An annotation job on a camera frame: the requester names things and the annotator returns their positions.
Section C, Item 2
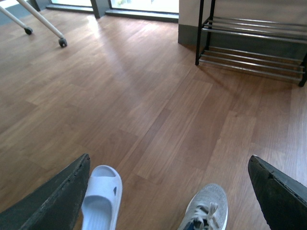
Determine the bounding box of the black metal shoe rack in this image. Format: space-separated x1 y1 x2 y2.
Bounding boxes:
195 0 307 87

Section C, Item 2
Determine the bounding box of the grey knit sneaker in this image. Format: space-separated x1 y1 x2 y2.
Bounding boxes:
178 184 228 230

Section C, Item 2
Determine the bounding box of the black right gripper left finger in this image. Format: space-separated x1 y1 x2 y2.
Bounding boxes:
0 154 90 230

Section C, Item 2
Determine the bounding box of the white grey office chair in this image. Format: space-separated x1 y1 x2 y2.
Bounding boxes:
0 0 68 48

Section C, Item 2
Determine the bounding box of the light blue slide sandal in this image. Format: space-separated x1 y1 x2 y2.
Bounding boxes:
81 165 123 230

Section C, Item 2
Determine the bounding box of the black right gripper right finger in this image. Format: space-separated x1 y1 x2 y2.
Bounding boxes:
248 155 307 230

